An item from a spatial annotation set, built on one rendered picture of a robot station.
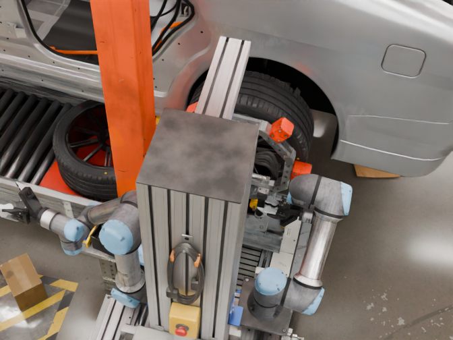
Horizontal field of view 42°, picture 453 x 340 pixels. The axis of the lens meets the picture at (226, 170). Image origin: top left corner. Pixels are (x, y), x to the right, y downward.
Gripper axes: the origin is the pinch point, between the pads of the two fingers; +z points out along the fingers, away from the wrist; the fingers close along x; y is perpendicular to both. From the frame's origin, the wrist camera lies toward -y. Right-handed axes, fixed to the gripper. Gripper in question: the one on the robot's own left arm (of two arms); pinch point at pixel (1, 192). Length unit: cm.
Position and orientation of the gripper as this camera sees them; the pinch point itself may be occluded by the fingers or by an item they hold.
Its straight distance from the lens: 244.3
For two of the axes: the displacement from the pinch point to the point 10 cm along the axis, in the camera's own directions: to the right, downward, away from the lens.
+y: -1.1, 7.1, 7.0
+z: -9.0, -3.8, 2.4
